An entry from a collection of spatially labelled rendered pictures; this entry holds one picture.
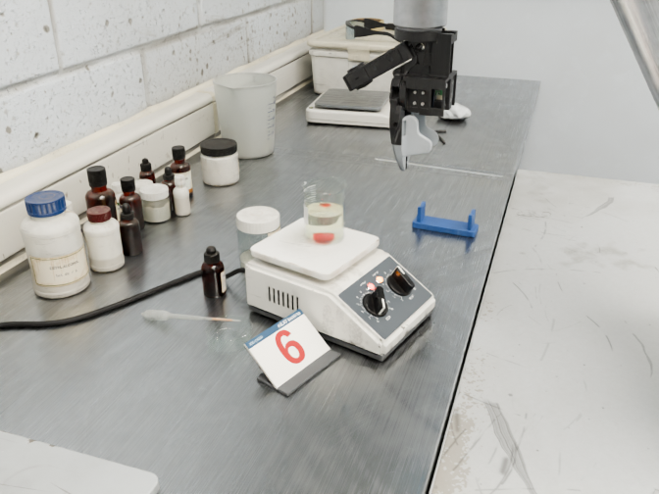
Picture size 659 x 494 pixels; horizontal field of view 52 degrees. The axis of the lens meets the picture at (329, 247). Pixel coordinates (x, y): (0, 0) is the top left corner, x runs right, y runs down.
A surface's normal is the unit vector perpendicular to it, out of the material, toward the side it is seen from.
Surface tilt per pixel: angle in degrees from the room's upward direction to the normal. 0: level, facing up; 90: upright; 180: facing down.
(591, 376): 0
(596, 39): 90
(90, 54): 90
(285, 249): 0
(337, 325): 90
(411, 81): 90
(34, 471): 0
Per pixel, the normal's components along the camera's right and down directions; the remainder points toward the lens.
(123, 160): 0.94, 0.15
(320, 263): 0.00, -0.89
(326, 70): -0.37, 0.47
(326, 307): -0.57, 0.37
